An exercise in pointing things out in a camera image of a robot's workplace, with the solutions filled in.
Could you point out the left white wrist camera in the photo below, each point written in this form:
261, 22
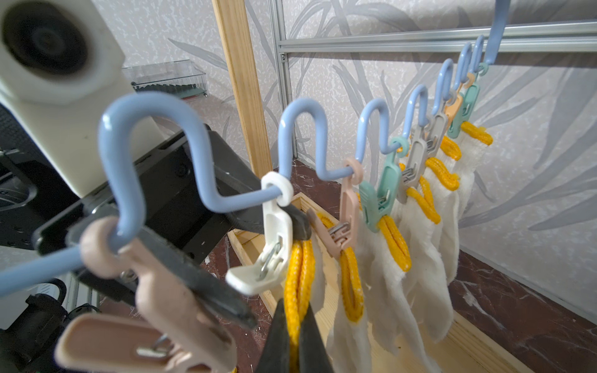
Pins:
61, 67

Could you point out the clear plastic wall tray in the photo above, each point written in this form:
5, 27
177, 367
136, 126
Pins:
183, 79

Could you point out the white glove clipped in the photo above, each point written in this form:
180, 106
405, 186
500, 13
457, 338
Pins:
384, 261
434, 169
474, 142

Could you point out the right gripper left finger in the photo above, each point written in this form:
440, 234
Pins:
275, 357

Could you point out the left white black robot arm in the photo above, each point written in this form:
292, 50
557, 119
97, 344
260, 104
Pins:
26, 344

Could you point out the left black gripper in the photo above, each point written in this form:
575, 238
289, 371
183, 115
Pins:
140, 196

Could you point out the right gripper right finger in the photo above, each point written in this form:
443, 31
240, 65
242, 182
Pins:
312, 355

